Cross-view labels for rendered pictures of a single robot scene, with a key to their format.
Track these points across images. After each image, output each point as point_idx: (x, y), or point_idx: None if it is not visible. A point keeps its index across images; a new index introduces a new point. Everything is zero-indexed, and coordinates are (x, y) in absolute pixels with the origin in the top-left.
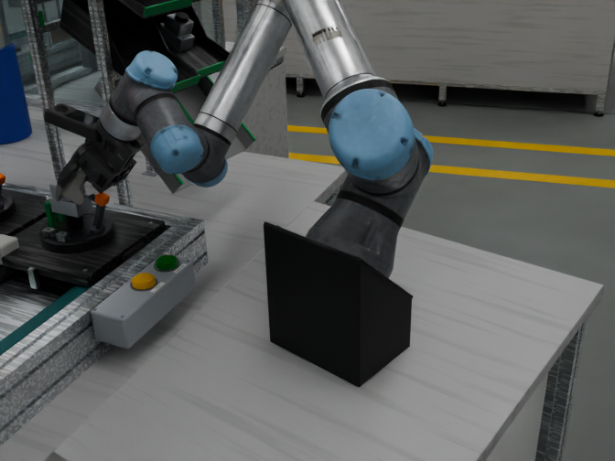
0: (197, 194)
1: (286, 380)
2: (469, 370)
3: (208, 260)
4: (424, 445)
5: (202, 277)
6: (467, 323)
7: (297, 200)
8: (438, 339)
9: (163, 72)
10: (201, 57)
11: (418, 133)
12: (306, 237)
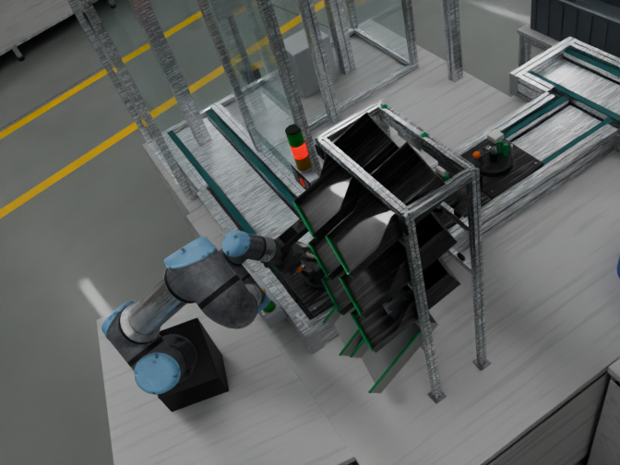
0: (417, 380)
1: None
2: (138, 426)
3: (315, 354)
4: (125, 379)
5: (298, 346)
6: (163, 452)
7: (361, 445)
8: (164, 429)
9: (224, 244)
10: (382, 325)
11: (135, 368)
12: (170, 327)
